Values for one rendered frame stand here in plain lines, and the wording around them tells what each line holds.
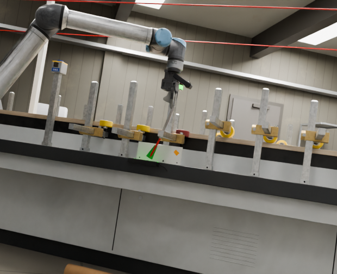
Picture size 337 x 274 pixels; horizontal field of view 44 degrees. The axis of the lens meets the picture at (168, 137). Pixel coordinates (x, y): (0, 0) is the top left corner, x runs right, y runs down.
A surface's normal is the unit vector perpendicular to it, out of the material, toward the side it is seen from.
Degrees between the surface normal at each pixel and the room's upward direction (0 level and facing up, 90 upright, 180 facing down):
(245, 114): 90
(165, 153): 90
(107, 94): 90
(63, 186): 90
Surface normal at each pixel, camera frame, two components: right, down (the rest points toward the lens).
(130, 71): 0.23, -0.02
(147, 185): -0.28, -0.10
